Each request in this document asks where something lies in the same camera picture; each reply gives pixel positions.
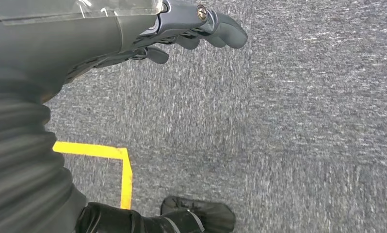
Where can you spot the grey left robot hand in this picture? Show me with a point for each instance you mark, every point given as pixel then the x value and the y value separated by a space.
pixel 68 41

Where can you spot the yellow floor tape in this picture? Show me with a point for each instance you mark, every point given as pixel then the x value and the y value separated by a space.
pixel 126 180

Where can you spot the glossy black robot leg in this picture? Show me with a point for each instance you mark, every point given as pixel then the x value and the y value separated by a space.
pixel 116 220

